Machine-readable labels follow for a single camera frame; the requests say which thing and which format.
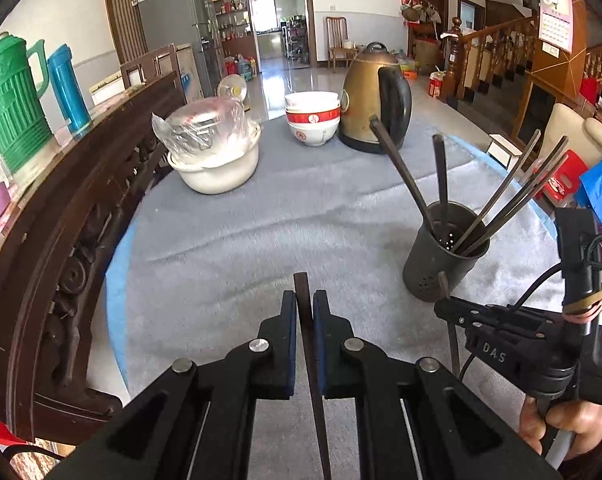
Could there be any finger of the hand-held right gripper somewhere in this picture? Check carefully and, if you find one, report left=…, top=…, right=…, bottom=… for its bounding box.
left=433, top=296, right=570, bottom=331

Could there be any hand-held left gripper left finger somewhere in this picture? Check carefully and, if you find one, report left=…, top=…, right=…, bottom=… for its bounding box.
left=44, top=290, right=298, bottom=480

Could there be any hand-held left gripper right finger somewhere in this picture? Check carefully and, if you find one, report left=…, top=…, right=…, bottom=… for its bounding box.
left=312, top=289, right=562, bottom=480

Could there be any dark wooden chopstick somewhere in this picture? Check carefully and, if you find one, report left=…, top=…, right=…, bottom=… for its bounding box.
left=293, top=271, right=333, bottom=480
left=437, top=271, right=462, bottom=378

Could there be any dark metal utensil holder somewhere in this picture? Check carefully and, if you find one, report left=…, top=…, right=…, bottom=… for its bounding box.
left=402, top=200, right=492, bottom=304

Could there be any bunch of dark chopsticks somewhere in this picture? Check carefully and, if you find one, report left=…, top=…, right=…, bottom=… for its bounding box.
left=368, top=115, right=570, bottom=257

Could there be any person's right hand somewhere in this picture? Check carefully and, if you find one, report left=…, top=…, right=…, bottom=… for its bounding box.
left=518, top=394, right=602, bottom=461

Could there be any grey table mat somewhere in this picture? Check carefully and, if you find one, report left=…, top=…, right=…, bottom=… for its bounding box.
left=125, top=117, right=564, bottom=480

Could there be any red plastic stool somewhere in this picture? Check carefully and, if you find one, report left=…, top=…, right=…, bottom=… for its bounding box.
left=541, top=150, right=589, bottom=203

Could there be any small white stool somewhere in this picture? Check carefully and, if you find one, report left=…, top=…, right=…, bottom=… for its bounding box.
left=487, top=133, right=522, bottom=171

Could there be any blue tablecloth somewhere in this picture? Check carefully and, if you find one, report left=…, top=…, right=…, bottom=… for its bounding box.
left=105, top=132, right=556, bottom=396

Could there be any large cream basin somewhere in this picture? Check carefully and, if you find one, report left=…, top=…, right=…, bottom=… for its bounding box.
left=168, top=125, right=261, bottom=195

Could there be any cream sofa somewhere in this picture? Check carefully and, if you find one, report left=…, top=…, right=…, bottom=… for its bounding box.
left=536, top=103, right=602, bottom=196

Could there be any white bowl red emblem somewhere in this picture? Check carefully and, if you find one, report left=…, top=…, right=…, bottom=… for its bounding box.
left=287, top=118, right=341, bottom=148

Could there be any white bowl red band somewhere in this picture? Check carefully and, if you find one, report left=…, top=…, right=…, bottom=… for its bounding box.
left=286, top=107, right=341, bottom=124

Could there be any brass electric kettle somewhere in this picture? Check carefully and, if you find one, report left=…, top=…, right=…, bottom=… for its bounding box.
left=338, top=42, right=413, bottom=155

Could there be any clear plastic bag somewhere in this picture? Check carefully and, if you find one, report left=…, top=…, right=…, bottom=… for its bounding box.
left=152, top=97, right=252, bottom=166

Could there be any wooden stair railing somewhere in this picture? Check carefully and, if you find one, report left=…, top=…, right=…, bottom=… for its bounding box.
left=448, top=16, right=539, bottom=106

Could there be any carved dark wooden bench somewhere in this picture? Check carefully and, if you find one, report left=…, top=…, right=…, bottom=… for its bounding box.
left=0, top=71, right=187, bottom=443

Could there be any small electric fan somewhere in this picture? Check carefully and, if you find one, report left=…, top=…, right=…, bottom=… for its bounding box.
left=217, top=74, right=247, bottom=111

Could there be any wooden dining chair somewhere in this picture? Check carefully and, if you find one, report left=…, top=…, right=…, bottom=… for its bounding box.
left=325, top=16, right=359, bottom=73

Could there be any dark wooden chair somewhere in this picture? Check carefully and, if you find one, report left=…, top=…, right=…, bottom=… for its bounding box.
left=120, top=44, right=182, bottom=92

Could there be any blue thermos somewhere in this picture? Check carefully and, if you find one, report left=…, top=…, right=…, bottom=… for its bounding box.
left=47, top=44, right=92, bottom=133

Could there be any shelf with bottles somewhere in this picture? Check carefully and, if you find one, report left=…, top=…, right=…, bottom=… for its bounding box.
left=208, top=0, right=249, bottom=43

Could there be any grey refrigerator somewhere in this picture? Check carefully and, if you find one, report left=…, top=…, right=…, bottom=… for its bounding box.
left=134, top=0, right=222, bottom=106

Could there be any green plastic pitcher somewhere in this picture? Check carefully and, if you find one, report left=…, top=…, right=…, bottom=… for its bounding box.
left=0, top=32, right=56, bottom=173

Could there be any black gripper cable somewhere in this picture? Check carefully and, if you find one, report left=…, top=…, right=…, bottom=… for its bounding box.
left=511, top=264, right=566, bottom=311

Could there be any wall calendar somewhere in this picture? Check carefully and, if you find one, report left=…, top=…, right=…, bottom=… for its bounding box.
left=537, top=0, right=574, bottom=52

